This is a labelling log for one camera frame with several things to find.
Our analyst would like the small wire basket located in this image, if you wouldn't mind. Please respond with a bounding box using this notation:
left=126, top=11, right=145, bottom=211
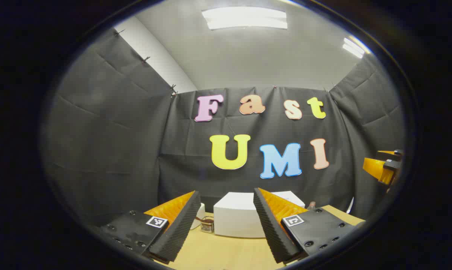
left=200, top=217, right=215, bottom=234

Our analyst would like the white microwave oven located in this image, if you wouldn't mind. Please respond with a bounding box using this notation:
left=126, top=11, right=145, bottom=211
left=213, top=191, right=306, bottom=239

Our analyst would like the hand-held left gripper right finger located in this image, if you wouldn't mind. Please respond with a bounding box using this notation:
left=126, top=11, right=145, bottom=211
left=253, top=187, right=366, bottom=264

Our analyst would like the large ceiling light panel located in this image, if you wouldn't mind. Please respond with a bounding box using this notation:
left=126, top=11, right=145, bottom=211
left=201, top=7, right=288, bottom=30

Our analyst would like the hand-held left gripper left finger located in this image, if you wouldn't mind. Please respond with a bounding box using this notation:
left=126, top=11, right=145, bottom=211
left=98, top=190, right=201, bottom=264

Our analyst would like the white toaster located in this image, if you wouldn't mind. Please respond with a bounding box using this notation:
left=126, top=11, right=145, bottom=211
left=190, top=202, right=206, bottom=230

